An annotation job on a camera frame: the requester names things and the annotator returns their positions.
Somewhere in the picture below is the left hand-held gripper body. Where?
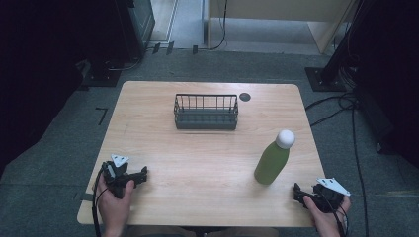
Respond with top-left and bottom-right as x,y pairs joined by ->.
101,153 -> 140,199

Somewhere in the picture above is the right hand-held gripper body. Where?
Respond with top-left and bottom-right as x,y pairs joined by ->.
310,177 -> 352,214

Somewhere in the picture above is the person's right hand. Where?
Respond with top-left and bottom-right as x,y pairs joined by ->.
302,195 -> 352,237

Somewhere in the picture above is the person's left hand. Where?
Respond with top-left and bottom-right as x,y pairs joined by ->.
96,175 -> 136,232

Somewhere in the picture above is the green bottle with white cap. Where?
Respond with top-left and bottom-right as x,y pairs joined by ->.
253,128 -> 296,186

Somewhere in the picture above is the black metal stand with base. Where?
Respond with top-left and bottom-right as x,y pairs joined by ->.
303,0 -> 377,93

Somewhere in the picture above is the black equipment stand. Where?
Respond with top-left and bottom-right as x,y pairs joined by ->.
77,0 -> 156,89

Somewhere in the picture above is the light wooden cabinet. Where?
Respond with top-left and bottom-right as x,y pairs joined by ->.
207,0 -> 360,55

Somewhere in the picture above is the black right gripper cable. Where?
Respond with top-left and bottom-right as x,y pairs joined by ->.
320,191 -> 350,237

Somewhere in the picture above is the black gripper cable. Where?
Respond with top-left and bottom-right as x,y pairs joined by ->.
320,191 -> 350,237
91,163 -> 110,237

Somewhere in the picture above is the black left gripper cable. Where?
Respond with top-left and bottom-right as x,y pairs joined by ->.
91,163 -> 110,237

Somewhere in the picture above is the long black floor cable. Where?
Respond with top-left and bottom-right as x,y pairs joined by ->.
349,105 -> 371,237

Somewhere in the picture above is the looped black floor cable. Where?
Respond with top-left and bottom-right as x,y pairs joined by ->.
303,92 -> 360,128

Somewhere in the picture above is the dark wire basket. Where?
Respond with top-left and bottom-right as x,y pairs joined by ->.
173,93 -> 240,131

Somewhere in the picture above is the grey floor cable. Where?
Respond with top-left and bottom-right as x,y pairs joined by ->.
108,56 -> 143,72

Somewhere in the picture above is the thin black hanging cable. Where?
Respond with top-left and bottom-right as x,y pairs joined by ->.
209,0 -> 229,51

